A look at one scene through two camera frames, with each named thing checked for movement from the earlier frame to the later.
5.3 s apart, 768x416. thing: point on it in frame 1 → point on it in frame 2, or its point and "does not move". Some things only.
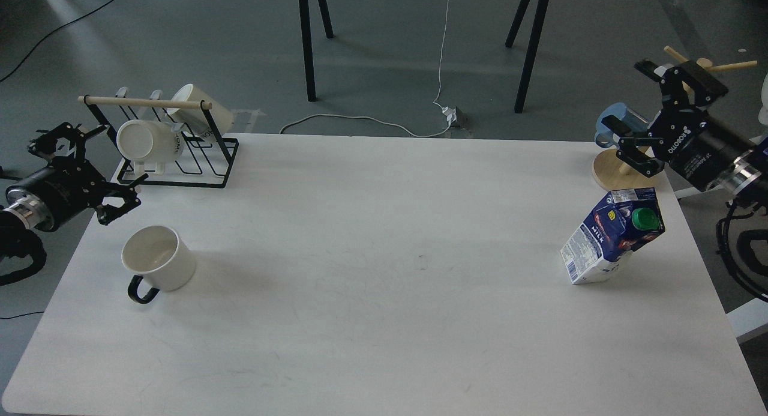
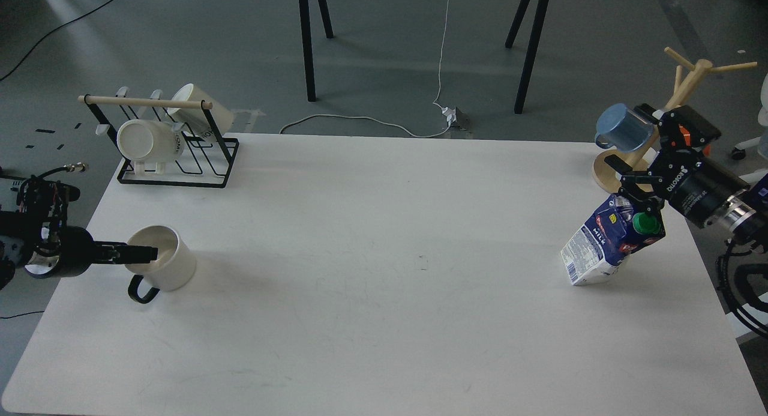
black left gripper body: (45, 198) → (75, 247)
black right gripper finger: (704, 88) → (681, 128)
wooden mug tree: (613, 173) does not move
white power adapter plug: (451, 113) does not move
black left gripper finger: (47, 143) → (117, 253)
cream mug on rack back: (195, 119) does not move
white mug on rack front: (149, 140) does not move
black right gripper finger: (629, 150) → (637, 185)
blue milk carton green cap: (620, 222) does not move
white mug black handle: (159, 254) does not move
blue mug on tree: (635, 122) does not move
